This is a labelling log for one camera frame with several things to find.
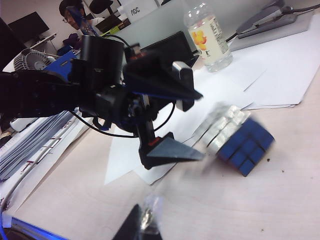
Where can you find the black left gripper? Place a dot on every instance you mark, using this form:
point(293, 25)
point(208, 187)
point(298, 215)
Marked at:
point(117, 105)

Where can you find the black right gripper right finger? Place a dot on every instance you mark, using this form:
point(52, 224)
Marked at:
point(151, 220)

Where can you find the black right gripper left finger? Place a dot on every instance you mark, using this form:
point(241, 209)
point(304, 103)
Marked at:
point(132, 225)

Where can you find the Rubik's cube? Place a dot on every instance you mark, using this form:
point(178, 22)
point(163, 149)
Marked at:
point(247, 147)

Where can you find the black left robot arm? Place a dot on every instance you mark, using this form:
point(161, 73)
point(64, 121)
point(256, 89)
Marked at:
point(37, 92)

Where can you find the small white paper sheet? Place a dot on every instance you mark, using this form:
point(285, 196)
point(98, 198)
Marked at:
point(125, 162)

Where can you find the black flip-up desk socket box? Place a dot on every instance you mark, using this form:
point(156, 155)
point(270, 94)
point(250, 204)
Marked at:
point(172, 45)

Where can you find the clear plastic drink bottle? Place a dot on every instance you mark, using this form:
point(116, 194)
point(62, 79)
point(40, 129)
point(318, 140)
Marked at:
point(210, 37)

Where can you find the plastic bag with red print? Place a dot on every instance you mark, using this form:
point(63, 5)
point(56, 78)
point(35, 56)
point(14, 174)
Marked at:
point(50, 160)

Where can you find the white AOC box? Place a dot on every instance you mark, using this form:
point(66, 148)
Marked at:
point(140, 10)

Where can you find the blue plastic stand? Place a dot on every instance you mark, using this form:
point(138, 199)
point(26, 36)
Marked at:
point(60, 65)

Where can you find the black office chair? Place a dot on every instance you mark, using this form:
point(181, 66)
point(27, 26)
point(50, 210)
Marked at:
point(102, 6)

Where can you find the stack of white papers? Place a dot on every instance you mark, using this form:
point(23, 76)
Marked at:
point(32, 140)

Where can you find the person with dark hair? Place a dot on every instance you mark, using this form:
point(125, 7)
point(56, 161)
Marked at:
point(73, 17)

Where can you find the white desk fan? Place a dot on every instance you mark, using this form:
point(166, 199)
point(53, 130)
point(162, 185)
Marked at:
point(32, 60)

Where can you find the white electronic desk device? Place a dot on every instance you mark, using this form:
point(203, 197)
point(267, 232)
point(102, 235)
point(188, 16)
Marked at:
point(20, 123)

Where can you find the grey metal hinged device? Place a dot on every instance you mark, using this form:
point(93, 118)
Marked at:
point(270, 17)

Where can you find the grey flat board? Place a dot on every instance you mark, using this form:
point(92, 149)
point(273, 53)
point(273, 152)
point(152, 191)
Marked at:
point(287, 31)

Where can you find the black computer monitor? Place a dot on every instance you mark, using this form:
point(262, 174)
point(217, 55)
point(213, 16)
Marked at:
point(30, 26)

